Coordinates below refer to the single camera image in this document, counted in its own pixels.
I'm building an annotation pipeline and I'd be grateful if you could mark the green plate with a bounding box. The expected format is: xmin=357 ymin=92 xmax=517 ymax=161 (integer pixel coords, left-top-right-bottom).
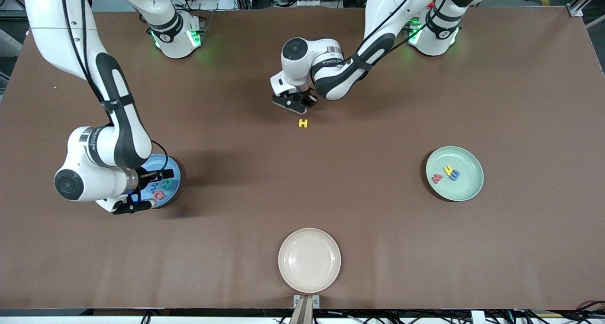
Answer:
xmin=425 ymin=146 xmax=484 ymax=202

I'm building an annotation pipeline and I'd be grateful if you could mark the beige plate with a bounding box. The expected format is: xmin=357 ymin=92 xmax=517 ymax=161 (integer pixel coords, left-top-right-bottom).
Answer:
xmin=278 ymin=228 xmax=341 ymax=294

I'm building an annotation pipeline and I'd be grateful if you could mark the grey metal camera mount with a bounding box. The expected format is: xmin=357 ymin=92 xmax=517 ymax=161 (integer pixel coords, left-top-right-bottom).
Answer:
xmin=293 ymin=294 xmax=320 ymax=324

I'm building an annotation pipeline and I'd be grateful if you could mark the aluminium frame profile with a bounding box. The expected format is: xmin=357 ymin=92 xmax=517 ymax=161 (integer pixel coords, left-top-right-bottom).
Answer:
xmin=569 ymin=0 xmax=605 ymax=17

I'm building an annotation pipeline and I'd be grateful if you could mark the blue plate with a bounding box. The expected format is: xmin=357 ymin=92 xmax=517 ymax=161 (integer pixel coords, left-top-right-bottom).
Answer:
xmin=137 ymin=154 xmax=182 ymax=209

